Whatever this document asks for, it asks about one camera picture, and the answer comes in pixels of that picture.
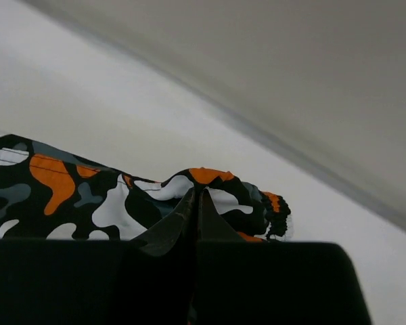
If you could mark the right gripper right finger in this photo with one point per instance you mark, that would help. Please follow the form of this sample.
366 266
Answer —
243 282

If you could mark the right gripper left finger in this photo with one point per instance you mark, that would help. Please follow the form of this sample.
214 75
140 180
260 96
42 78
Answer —
146 280

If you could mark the orange black camouflage shorts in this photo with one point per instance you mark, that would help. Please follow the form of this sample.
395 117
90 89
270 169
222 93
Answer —
52 194

